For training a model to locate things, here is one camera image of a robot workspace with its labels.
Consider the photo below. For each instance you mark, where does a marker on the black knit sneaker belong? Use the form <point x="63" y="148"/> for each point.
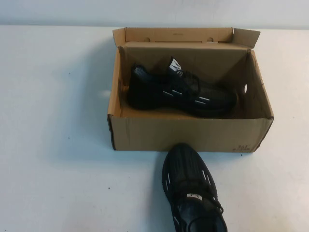
<point x="154" y="96"/>
<point x="190" y="169"/>

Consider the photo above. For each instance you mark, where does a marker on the brown cardboard shoe box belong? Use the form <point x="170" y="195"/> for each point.
<point x="169" y="135"/>

